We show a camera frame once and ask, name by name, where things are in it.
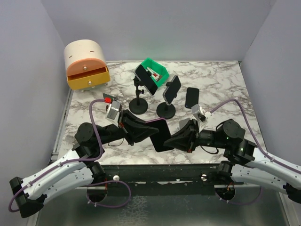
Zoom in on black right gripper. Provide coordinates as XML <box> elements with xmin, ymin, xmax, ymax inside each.
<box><xmin>164</xmin><ymin>117</ymin><xmax>228</xmax><ymax>152</ymax></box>

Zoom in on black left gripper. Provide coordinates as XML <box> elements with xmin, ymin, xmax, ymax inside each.
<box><xmin>97</xmin><ymin>109</ymin><xmax>159</xmax><ymax>145</ymax></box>

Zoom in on silver folding phone stand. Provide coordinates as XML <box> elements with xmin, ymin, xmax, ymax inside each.
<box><xmin>179</xmin><ymin>118</ymin><xmax>189</xmax><ymax>129</ymax></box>

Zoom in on pink-edged black phone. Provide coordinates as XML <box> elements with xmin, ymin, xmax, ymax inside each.
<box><xmin>145</xmin><ymin>118</ymin><xmax>173</xmax><ymax>153</ymax></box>

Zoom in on brown round-base phone stand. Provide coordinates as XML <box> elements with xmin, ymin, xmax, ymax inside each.
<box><xmin>103</xmin><ymin>93</ymin><xmax>118</xmax><ymax>104</ymax></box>

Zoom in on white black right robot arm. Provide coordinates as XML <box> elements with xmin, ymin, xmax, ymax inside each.
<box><xmin>164</xmin><ymin>119</ymin><xmax>301</xmax><ymax>203</ymax></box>

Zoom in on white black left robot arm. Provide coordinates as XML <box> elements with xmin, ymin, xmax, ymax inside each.
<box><xmin>8</xmin><ymin>110</ymin><xmax>159</xmax><ymax>218</ymax></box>

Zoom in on black tall phone stand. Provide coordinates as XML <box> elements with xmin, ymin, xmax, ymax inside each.
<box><xmin>129</xmin><ymin>76</ymin><xmax>148</xmax><ymax>115</ymax></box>

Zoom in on silver-edged phone on short stand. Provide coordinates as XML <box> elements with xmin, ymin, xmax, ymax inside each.
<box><xmin>163</xmin><ymin>75</ymin><xmax>181</xmax><ymax>105</ymax></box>

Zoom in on black phone on tall stand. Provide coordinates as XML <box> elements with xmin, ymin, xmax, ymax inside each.
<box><xmin>135</xmin><ymin>65</ymin><xmax>158</xmax><ymax>96</ymax></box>

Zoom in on items inside green bin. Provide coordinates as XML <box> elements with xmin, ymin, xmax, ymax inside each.
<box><xmin>146</xmin><ymin>67</ymin><xmax>163</xmax><ymax>81</ymax></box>

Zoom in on green plastic bin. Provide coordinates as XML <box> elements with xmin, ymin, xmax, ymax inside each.
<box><xmin>141</xmin><ymin>58</ymin><xmax>169</xmax><ymax>87</ymax></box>

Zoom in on beige orange drawer box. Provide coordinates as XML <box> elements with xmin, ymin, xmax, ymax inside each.
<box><xmin>63</xmin><ymin>40</ymin><xmax>111</xmax><ymax>90</ymax></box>

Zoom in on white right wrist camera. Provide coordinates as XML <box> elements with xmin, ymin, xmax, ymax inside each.
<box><xmin>191</xmin><ymin>104</ymin><xmax>212</xmax><ymax>122</ymax></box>

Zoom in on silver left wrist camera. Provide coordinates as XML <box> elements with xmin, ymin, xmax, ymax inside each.
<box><xmin>105</xmin><ymin>100</ymin><xmax>122</xmax><ymax>126</ymax></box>

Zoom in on black front rail bar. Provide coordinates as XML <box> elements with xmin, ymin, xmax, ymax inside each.
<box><xmin>47</xmin><ymin>163</ymin><xmax>236</xmax><ymax>196</ymax></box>

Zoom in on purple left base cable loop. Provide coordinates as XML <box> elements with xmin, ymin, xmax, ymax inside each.
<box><xmin>87</xmin><ymin>180</ymin><xmax>132</xmax><ymax>209</ymax></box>

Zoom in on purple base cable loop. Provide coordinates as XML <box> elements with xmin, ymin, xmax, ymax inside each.
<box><xmin>87</xmin><ymin>180</ymin><xmax>132</xmax><ymax>209</ymax></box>
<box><xmin>218</xmin><ymin>188</ymin><xmax>263</xmax><ymax>207</ymax></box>

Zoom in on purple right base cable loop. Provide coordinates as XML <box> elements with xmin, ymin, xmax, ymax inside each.
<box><xmin>218</xmin><ymin>188</ymin><xmax>263</xmax><ymax>207</ymax></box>

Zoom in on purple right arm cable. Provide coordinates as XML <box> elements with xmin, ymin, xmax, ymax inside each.
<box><xmin>210</xmin><ymin>98</ymin><xmax>301</xmax><ymax>175</ymax></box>

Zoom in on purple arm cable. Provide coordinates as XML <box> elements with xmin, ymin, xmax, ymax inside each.
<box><xmin>210</xmin><ymin>98</ymin><xmax>301</xmax><ymax>175</ymax></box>
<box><xmin>8</xmin><ymin>98</ymin><xmax>111</xmax><ymax>212</ymax></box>

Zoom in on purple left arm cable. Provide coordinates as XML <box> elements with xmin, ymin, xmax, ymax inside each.
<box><xmin>8</xmin><ymin>98</ymin><xmax>111</xmax><ymax>212</ymax></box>

